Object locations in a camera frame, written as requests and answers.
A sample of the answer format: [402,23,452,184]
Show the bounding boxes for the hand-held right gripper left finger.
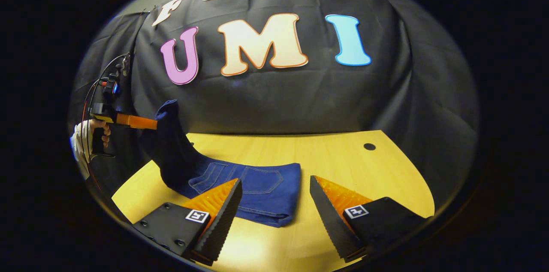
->
[133,178,243,266]

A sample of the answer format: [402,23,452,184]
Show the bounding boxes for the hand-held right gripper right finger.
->
[310,175,429,263]

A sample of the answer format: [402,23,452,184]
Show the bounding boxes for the blue denim jeans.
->
[139,100,302,227]

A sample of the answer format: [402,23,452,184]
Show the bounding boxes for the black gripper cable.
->
[84,53,129,161]

